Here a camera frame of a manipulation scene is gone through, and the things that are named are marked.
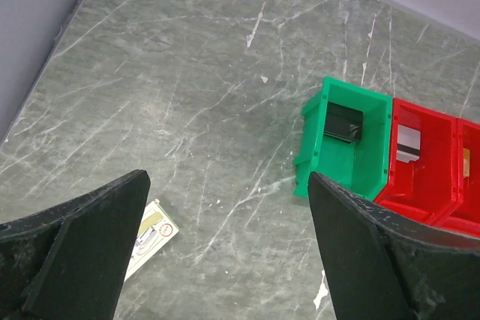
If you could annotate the red plastic bin right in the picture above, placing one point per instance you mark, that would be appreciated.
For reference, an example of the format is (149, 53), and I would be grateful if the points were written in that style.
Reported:
(464, 217)

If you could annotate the black card in green bin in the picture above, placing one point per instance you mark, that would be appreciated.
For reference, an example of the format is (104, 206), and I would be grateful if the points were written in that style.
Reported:
(343, 123)

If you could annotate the orange card in red bin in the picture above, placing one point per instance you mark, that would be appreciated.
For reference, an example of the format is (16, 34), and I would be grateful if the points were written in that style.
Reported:
(466, 162)

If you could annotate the green plastic bin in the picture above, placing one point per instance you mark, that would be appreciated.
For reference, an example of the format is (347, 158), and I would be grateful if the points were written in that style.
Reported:
(361, 167)

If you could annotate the red plastic bin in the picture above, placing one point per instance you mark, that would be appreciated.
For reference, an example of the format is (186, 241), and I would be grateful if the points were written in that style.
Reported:
(464, 217)
(426, 189)

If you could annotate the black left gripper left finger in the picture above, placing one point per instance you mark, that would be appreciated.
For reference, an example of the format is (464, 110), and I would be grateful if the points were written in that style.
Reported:
(70, 261)

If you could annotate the silver card in red bin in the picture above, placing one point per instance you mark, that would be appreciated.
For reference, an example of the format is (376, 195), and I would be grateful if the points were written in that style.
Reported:
(408, 144)

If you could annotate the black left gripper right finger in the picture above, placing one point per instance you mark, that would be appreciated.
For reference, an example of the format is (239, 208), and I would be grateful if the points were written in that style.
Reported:
(382, 265)

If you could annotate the red plastic bin middle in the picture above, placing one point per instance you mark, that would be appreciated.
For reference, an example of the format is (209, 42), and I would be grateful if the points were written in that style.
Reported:
(426, 189)

